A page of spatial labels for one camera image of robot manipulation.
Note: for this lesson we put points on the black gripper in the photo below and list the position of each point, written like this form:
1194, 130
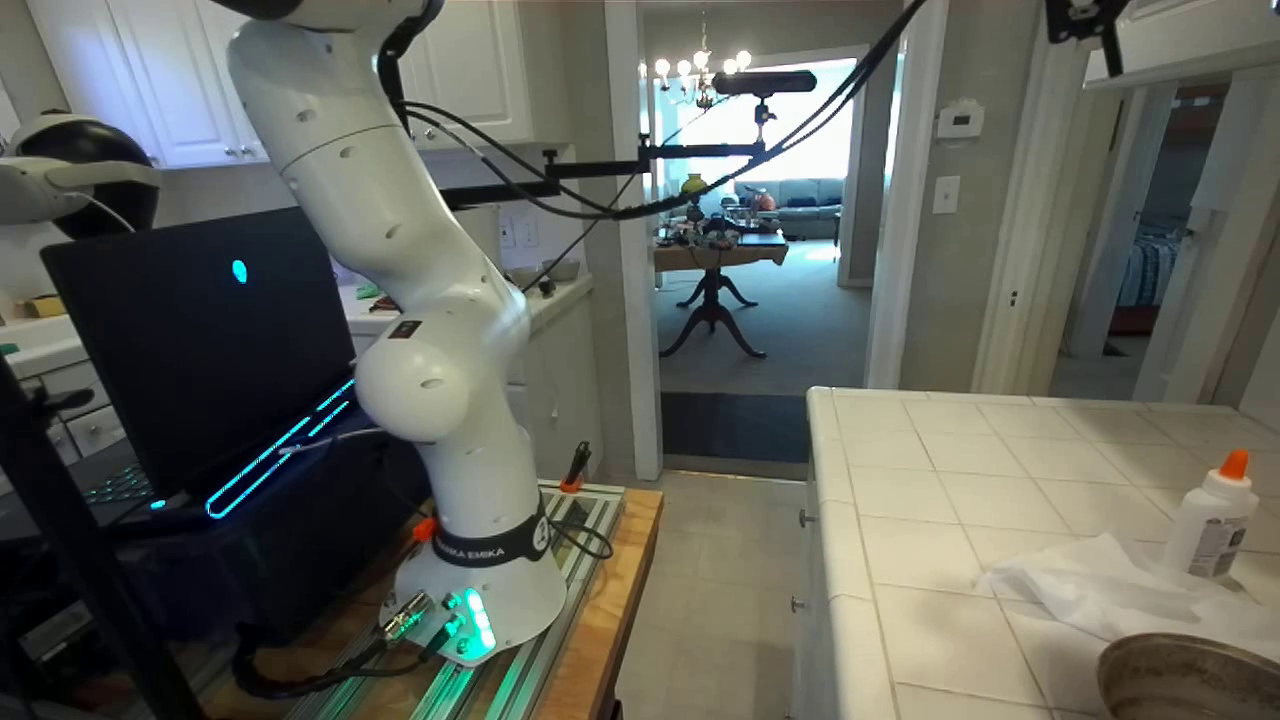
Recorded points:
1087, 17

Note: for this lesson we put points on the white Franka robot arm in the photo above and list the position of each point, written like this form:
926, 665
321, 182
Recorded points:
443, 387

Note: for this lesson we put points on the white upper cabinet body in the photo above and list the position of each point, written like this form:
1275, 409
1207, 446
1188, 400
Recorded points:
1132, 72

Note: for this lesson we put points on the white room door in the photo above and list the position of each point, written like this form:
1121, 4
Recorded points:
1244, 242

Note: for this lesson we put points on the lit chandelier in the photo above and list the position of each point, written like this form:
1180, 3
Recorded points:
693, 72

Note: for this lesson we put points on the white glue bottle orange cap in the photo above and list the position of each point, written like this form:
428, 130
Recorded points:
1219, 523

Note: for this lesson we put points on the white tiled kitchen counter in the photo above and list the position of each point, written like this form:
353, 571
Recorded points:
961, 560

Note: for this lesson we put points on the white crumpled cloth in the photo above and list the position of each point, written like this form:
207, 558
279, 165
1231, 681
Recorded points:
1080, 594

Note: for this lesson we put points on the dark round bowl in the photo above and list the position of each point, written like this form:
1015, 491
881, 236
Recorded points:
1185, 681

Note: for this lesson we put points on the small red black connector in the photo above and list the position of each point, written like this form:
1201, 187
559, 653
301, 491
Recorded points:
578, 467

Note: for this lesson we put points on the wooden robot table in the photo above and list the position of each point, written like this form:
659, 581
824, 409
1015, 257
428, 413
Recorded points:
607, 627

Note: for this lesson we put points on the black laptop with cyan light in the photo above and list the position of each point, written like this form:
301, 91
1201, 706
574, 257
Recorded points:
200, 360

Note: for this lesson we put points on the white and black headset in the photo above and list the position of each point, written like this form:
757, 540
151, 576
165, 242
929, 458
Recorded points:
81, 175

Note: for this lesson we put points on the black tripod leg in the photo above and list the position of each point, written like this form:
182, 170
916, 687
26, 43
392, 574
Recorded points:
81, 560

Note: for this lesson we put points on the white wall thermostat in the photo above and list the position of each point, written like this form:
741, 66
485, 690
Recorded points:
961, 121

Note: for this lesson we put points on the white light switch plate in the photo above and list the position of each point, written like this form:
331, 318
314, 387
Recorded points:
945, 192

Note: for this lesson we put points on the black stereo camera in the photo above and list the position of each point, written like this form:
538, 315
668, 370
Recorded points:
760, 80

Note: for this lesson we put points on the black camera stand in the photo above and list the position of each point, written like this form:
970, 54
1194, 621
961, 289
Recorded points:
603, 170

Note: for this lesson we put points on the white kitchen wall cabinets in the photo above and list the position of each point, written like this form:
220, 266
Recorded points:
134, 80

